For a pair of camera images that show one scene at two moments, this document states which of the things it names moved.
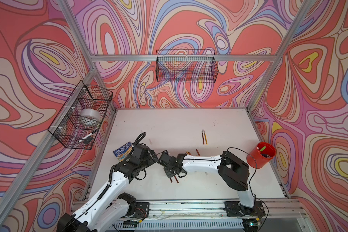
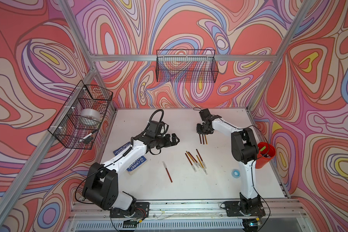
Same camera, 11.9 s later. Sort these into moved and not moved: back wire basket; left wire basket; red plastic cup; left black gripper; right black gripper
Moved: left black gripper; right black gripper
Not moved: red plastic cup; left wire basket; back wire basket
